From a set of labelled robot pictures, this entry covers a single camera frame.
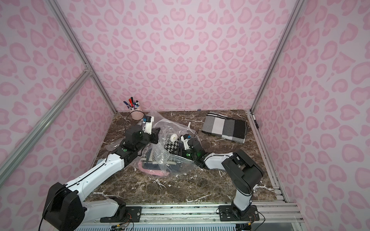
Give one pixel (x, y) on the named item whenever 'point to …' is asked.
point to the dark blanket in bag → (154, 160)
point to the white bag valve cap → (173, 137)
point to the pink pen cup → (137, 114)
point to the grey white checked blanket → (224, 127)
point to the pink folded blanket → (154, 172)
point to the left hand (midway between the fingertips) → (159, 126)
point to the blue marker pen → (126, 103)
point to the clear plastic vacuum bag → (167, 128)
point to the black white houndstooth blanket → (171, 147)
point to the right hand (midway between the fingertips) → (174, 152)
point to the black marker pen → (137, 103)
